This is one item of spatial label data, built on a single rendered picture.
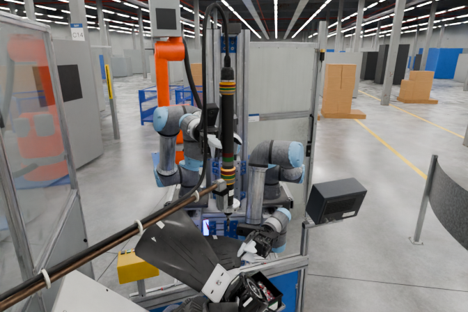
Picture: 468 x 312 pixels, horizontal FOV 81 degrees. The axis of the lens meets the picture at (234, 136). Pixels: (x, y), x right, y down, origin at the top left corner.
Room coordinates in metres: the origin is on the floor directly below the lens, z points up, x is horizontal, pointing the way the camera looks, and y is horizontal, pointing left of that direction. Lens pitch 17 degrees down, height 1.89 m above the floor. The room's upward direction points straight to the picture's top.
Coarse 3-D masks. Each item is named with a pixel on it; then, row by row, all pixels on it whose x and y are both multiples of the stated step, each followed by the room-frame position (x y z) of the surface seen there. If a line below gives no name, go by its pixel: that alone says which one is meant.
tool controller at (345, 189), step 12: (336, 180) 1.32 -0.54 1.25; (348, 180) 1.33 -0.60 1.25; (312, 192) 1.28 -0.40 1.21; (324, 192) 1.22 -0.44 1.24; (336, 192) 1.23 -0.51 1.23; (348, 192) 1.23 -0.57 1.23; (360, 192) 1.25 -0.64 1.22; (312, 204) 1.27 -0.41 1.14; (324, 204) 1.19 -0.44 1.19; (336, 204) 1.21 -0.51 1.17; (348, 204) 1.25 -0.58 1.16; (360, 204) 1.28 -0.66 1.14; (312, 216) 1.26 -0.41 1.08; (324, 216) 1.22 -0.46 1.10; (336, 216) 1.25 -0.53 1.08; (348, 216) 1.28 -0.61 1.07
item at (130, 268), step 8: (120, 256) 0.97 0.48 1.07; (128, 256) 0.97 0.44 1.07; (136, 256) 0.97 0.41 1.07; (120, 264) 0.92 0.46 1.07; (128, 264) 0.92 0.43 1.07; (136, 264) 0.93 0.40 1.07; (144, 264) 0.94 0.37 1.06; (120, 272) 0.91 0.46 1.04; (128, 272) 0.92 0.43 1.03; (136, 272) 0.93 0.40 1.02; (144, 272) 0.94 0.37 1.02; (152, 272) 0.95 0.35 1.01; (120, 280) 0.91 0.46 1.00; (128, 280) 0.92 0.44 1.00; (136, 280) 0.93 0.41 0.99
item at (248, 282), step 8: (240, 272) 0.68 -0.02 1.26; (232, 280) 0.67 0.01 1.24; (240, 280) 0.64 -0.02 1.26; (248, 280) 0.67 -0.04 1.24; (232, 288) 0.63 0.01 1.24; (240, 288) 0.62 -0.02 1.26; (248, 288) 0.62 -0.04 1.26; (256, 288) 0.67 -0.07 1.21; (224, 296) 0.63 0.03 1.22; (232, 296) 0.62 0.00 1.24; (240, 296) 0.61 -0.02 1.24; (248, 296) 0.60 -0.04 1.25; (256, 296) 0.62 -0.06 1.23; (264, 296) 0.66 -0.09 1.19; (240, 304) 0.60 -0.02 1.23; (248, 304) 0.59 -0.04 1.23; (256, 304) 0.60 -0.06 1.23; (264, 304) 0.61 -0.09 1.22
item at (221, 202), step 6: (216, 180) 0.70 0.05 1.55; (222, 186) 0.69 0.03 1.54; (216, 192) 0.69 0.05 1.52; (222, 192) 0.68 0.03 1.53; (228, 192) 0.70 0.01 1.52; (216, 198) 0.71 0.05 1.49; (222, 198) 0.69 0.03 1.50; (234, 198) 0.76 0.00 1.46; (216, 204) 0.71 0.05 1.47; (222, 204) 0.69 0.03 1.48; (234, 204) 0.72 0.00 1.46; (222, 210) 0.70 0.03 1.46; (228, 210) 0.70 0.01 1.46; (234, 210) 0.70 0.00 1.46
